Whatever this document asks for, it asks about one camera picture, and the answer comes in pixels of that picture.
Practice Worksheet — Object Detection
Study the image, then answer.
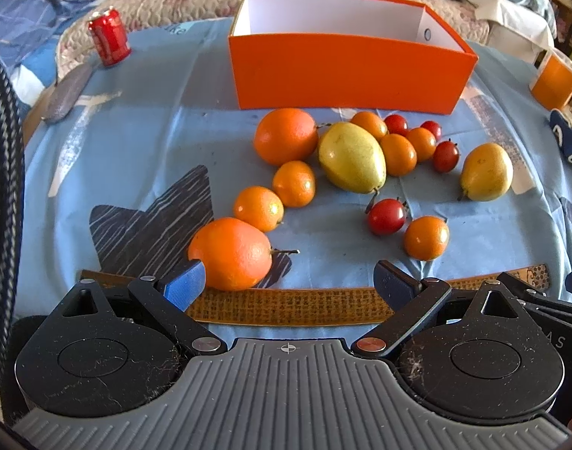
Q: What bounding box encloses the large orange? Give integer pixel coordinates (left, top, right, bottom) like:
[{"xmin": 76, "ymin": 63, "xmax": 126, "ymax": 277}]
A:
[
  {"xmin": 186, "ymin": 217, "xmax": 299, "ymax": 291},
  {"xmin": 253, "ymin": 108, "xmax": 319, "ymax": 167}
]

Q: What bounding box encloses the small yellow pear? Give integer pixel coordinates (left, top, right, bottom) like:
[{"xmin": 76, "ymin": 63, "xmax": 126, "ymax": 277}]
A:
[{"xmin": 460, "ymin": 142, "xmax": 513, "ymax": 202}]

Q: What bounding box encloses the big green-yellow pear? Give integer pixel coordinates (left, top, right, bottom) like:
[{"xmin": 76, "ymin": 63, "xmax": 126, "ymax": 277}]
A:
[{"xmin": 318, "ymin": 122, "xmax": 387, "ymax": 194}]

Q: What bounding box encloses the small mandarin front right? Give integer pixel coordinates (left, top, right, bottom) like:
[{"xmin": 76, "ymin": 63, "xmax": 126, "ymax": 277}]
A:
[{"xmin": 403, "ymin": 215, "xmax": 450, "ymax": 261}]

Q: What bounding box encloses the red cherry tomato front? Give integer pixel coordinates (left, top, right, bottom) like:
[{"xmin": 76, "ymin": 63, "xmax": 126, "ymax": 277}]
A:
[{"xmin": 366, "ymin": 192, "xmax": 408, "ymax": 237}]

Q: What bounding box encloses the small mandarin lower left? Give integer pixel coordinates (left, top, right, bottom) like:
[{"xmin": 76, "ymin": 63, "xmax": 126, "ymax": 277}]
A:
[{"xmin": 233, "ymin": 186, "xmax": 284, "ymax": 233}]

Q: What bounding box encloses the light blue tablecloth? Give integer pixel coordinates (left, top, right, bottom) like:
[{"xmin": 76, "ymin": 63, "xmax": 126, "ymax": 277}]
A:
[{"xmin": 15, "ymin": 19, "xmax": 572, "ymax": 317}]

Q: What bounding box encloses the small mandarin centre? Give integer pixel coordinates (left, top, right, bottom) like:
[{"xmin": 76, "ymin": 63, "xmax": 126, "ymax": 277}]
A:
[{"xmin": 380, "ymin": 134, "xmax": 417, "ymax": 177}]

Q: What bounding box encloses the dark red tomato right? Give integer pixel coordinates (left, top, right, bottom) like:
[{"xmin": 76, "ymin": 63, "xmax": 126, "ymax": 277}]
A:
[{"xmin": 432, "ymin": 140, "xmax": 460, "ymax": 174}]

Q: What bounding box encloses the small mandarin right cluster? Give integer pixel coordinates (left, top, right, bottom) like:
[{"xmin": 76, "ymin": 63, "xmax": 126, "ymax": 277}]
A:
[{"xmin": 406, "ymin": 127, "xmax": 437, "ymax": 163}]

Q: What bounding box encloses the small mandarin upper left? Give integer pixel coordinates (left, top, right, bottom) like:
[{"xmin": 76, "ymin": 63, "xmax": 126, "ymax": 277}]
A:
[{"xmin": 272, "ymin": 160, "xmax": 316, "ymax": 208}]

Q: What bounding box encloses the red tomato far right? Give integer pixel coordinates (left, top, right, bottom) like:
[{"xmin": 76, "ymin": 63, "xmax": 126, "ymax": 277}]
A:
[{"xmin": 420, "ymin": 120, "xmax": 442, "ymax": 142}]

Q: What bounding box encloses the red tomato near box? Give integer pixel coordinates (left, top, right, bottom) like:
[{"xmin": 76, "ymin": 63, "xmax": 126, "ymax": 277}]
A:
[{"xmin": 384, "ymin": 114, "xmax": 408, "ymax": 136}]

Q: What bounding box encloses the small mandarin near box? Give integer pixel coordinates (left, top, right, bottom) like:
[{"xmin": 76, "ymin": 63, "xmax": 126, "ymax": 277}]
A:
[{"xmin": 350, "ymin": 111, "xmax": 389, "ymax": 141}]

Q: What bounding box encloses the blue white sock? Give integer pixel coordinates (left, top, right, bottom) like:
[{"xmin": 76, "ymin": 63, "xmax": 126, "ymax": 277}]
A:
[{"xmin": 549, "ymin": 109, "xmax": 572, "ymax": 166}]

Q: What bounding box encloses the grey feather-shaped object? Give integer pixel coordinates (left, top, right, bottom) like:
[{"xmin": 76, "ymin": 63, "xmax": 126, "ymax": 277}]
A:
[{"xmin": 42, "ymin": 62, "xmax": 93, "ymax": 124}]

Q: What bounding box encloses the orange mug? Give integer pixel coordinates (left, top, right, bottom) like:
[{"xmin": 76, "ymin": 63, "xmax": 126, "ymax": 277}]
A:
[{"xmin": 529, "ymin": 48, "xmax": 572, "ymax": 111}]

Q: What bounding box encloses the red soda can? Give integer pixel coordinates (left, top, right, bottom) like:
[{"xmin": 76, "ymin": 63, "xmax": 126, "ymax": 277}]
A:
[{"xmin": 87, "ymin": 6, "xmax": 131, "ymax": 67}]

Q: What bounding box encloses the orange cardboard box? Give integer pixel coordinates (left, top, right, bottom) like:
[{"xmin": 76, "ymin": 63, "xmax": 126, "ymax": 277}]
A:
[{"xmin": 228, "ymin": 0, "xmax": 479, "ymax": 115}]

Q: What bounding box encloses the black braided cable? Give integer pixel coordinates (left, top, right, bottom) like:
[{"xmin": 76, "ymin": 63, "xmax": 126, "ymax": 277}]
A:
[{"xmin": 0, "ymin": 51, "xmax": 27, "ymax": 414}]

